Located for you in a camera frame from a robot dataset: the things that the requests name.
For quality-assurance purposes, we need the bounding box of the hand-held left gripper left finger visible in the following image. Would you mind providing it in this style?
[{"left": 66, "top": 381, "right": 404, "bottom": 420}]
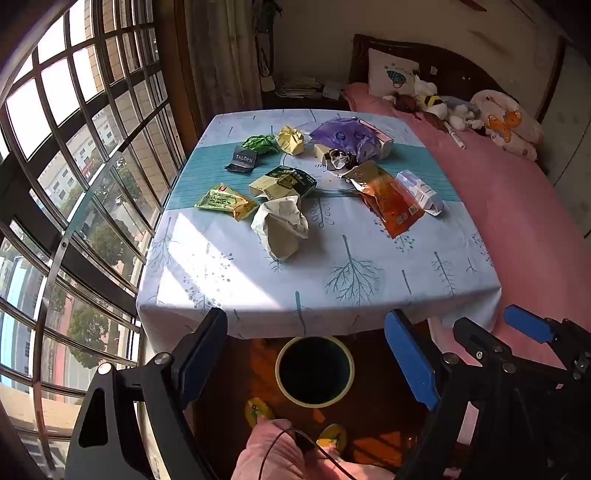
[{"left": 65, "top": 307, "right": 229, "bottom": 480}]

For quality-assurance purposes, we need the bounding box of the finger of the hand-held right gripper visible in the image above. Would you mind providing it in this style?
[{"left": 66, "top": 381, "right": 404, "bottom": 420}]
[
  {"left": 452, "top": 318, "right": 522, "bottom": 370},
  {"left": 504, "top": 305, "right": 591, "bottom": 370}
]

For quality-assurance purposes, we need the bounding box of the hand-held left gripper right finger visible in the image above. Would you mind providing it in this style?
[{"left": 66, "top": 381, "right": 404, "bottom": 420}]
[{"left": 384, "top": 308, "right": 550, "bottom": 480}]

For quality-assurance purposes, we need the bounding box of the round dark trash bin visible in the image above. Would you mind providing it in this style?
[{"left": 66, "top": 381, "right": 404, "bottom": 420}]
[{"left": 276, "top": 336, "right": 355, "bottom": 408}]

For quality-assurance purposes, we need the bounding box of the beige paper bag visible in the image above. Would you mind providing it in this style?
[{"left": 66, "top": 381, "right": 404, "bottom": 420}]
[{"left": 250, "top": 195, "right": 309, "bottom": 261}]

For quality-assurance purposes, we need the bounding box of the yellow green snack packet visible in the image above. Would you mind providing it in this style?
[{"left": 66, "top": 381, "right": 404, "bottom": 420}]
[{"left": 195, "top": 185, "right": 260, "bottom": 222}]

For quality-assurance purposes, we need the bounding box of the orange snack bag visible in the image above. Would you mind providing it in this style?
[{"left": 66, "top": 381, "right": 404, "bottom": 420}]
[{"left": 342, "top": 161, "right": 424, "bottom": 239}]

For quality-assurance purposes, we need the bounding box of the white purple milk carton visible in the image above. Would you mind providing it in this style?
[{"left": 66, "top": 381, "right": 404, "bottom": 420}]
[{"left": 396, "top": 170, "right": 444, "bottom": 217}]

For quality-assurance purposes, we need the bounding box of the dark green packet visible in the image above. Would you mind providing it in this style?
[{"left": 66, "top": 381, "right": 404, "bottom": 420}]
[{"left": 249, "top": 165, "right": 318, "bottom": 199}]

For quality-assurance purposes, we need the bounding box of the small black packet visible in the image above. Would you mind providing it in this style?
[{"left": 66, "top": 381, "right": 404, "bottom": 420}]
[{"left": 225, "top": 145, "right": 259, "bottom": 174}]

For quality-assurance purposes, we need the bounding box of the silver foil wrapper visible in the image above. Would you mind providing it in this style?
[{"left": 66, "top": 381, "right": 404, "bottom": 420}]
[{"left": 323, "top": 148, "right": 358, "bottom": 172}]

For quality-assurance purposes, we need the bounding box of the green wrapper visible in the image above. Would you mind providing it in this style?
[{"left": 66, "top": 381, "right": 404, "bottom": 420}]
[{"left": 243, "top": 135, "right": 279, "bottom": 155}]

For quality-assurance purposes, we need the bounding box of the yellow paper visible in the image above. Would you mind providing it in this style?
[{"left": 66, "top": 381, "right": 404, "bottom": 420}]
[{"left": 276, "top": 126, "right": 306, "bottom": 155}]

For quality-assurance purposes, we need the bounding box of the purple plastic bag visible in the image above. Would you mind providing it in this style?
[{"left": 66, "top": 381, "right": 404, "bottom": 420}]
[{"left": 309, "top": 117, "right": 384, "bottom": 160}]

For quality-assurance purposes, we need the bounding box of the yellow embroidered slipper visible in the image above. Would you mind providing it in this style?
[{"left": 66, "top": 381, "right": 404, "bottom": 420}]
[
  {"left": 316, "top": 424, "right": 347, "bottom": 450},
  {"left": 245, "top": 398, "right": 275, "bottom": 428}
]

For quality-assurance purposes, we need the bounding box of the leaf print tablecloth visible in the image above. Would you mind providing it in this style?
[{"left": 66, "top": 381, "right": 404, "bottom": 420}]
[{"left": 135, "top": 108, "right": 503, "bottom": 340}]

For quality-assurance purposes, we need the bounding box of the bed with pink sheet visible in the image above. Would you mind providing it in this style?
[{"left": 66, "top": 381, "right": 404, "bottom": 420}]
[{"left": 342, "top": 82, "right": 591, "bottom": 444}]

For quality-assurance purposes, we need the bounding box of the white marker pen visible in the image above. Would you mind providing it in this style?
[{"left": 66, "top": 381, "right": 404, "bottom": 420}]
[{"left": 443, "top": 121, "right": 466, "bottom": 149}]

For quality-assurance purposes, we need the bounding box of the bear print folded blanket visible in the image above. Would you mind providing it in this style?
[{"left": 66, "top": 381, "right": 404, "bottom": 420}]
[{"left": 470, "top": 89, "right": 546, "bottom": 162}]

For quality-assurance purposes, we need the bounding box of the white wardrobe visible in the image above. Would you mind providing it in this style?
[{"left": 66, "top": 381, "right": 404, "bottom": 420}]
[{"left": 536, "top": 28, "right": 591, "bottom": 217}]

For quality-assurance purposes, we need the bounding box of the white fluffy plush dog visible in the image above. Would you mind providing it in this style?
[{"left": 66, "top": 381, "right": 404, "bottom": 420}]
[{"left": 448, "top": 99, "right": 485, "bottom": 130}]

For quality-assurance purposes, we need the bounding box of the pale cardboard box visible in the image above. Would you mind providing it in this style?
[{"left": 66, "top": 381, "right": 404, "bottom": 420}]
[{"left": 358, "top": 119, "right": 394, "bottom": 160}]

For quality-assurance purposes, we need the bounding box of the bee plush toy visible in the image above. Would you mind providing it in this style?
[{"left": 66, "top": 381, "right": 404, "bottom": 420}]
[{"left": 416, "top": 93, "right": 458, "bottom": 118}]

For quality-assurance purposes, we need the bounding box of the brown furry plush toy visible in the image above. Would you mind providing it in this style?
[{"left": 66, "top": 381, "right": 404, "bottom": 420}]
[{"left": 383, "top": 93, "right": 423, "bottom": 113}]

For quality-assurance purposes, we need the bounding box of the white plush toy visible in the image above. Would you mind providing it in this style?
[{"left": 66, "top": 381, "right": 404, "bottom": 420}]
[{"left": 412, "top": 74, "right": 438, "bottom": 97}]

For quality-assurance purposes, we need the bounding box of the dark wooden nightstand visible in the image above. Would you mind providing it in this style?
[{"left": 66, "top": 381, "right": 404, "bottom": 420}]
[{"left": 263, "top": 85, "right": 352, "bottom": 112}]

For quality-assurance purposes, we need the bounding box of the window with metal grille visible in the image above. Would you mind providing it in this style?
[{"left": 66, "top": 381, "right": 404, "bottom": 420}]
[{"left": 0, "top": 0, "right": 185, "bottom": 480}]

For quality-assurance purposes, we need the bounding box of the stack of books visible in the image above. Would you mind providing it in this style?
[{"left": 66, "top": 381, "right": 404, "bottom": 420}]
[{"left": 281, "top": 78, "right": 324, "bottom": 97}]

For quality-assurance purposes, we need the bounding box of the white embroidered pillow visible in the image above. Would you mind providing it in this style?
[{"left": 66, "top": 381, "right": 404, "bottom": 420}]
[{"left": 368, "top": 46, "right": 422, "bottom": 97}]

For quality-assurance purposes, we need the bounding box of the beige curtain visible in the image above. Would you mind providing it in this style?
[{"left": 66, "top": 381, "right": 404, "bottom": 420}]
[{"left": 185, "top": 0, "right": 264, "bottom": 139}]

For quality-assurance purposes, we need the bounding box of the thin black cable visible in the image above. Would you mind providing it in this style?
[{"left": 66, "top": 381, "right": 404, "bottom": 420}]
[{"left": 257, "top": 428, "right": 356, "bottom": 480}]

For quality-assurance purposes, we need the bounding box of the hanging dark metal frame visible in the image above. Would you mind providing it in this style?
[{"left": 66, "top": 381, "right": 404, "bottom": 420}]
[{"left": 254, "top": 0, "right": 282, "bottom": 90}]

